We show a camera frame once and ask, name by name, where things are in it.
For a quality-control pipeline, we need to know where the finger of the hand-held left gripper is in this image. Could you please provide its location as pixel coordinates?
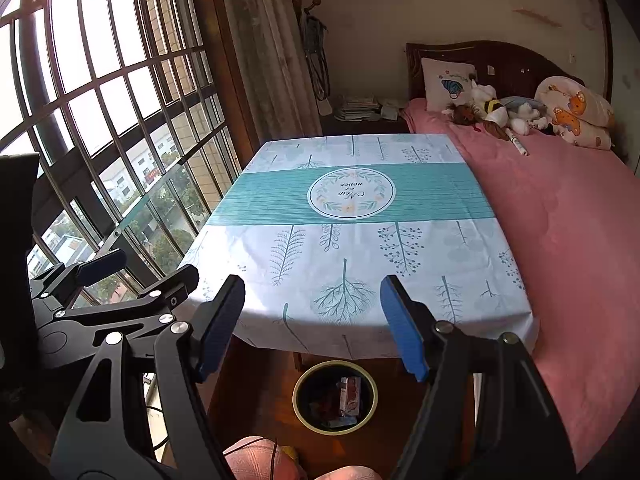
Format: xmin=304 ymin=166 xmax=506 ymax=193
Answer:
xmin=51 ymin=263 xmax=202 ymax=334
xmin=29 ymin=248 xmax=128 ymax=306

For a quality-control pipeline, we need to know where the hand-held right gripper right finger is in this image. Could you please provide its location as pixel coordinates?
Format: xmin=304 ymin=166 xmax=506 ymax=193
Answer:
xmin=379 ymin=274 xmax=578 ymax=480

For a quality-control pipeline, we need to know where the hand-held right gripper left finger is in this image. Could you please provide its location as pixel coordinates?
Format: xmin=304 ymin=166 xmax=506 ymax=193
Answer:
xmin=50 ymin=274 xmax=247 ymax=480

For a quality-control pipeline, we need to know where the red white carton box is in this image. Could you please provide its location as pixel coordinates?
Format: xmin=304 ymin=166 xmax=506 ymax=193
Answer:
xmin=339 ymin=376 xmax=362 ymax=417

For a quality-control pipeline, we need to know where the round cream rim trash bin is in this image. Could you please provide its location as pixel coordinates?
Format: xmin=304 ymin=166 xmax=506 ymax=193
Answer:
xmin=292 ymin=361 xmax=378 ymax=433

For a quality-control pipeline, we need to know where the leaf print teal tablecloth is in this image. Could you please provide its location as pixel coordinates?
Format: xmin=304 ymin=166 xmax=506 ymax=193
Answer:
xmin=179 ymin=132 xmax=541 ymax=361

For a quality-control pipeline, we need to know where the person's left leg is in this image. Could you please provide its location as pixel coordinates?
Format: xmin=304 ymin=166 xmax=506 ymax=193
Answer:
xmin=222 ymin=435 xmax=307 ymax=480

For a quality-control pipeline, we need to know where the person's leg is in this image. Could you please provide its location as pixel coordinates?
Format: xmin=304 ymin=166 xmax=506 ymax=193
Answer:
xmin=320 ymin=465 xmax=396 ymax=480
xmin=222 ymin=435 xmax=307 ymax=480

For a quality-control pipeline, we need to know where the person's right leg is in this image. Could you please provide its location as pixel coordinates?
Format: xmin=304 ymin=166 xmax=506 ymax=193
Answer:
xmin=320 ymin=465 xmax=396 ymax=480

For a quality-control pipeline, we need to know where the metal window grille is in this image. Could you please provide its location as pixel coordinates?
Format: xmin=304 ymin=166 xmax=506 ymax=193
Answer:
xmin=0 ymin=0 xmax=241 ymax=311

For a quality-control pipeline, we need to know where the pink bed sheet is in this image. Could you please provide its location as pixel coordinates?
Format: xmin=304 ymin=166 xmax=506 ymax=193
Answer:
xmin=402 ymin=97 xmax=640 ymax=473

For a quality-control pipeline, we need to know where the dark wooden nightstand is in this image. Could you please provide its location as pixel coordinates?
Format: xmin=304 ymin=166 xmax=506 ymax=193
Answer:
xmin=320 ymin=110 xmax=413 ymax=137

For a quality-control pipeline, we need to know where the white marker pen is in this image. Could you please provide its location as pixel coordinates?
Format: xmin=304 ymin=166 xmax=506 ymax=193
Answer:
xmin=505 ymin=127 xmax=528 ymax=157

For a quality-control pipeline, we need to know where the brown hair doll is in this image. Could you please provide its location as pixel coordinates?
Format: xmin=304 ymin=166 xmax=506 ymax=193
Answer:
xmin=441 ymin=103 xmax=482 ymax=125

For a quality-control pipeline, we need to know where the stack of papers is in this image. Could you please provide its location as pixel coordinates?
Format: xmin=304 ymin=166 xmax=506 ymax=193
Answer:
xmin=334 ymin=96 xmax=383 ymax=122

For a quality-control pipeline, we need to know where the white dog plush toy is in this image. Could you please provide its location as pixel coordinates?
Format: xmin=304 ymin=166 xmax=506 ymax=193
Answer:
xmin=506 ymin=102 xmax=551 ymax=136

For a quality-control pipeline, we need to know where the white printed pillow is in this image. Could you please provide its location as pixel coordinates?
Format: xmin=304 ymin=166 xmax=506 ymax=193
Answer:
xmin=420 ymin=57 xmax=477 ymax=111

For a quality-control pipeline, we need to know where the grey blue plush toy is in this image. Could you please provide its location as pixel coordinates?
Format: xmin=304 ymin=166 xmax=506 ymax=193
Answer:
xmin=500 ymin=96 xmax=547 ymax=111

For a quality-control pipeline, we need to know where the patterned beige curtain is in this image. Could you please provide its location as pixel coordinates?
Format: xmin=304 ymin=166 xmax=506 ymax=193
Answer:
xmin=220 ymin=0 xmax=321 ymax=141

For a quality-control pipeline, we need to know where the dark wooden headboard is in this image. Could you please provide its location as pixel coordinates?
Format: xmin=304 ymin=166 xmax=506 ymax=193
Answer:
xmin=406 ymin=40 xmax=586 ymax=101

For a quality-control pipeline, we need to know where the thin black cable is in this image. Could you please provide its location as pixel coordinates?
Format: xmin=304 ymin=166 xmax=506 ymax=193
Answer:
xmin=264 ymin=437 xmax=282 ymax=480

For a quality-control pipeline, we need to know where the wooden wall shelf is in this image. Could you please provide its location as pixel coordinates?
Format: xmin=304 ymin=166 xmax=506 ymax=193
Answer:
xmin=512 ymin=7 xmax=563 ymax=28

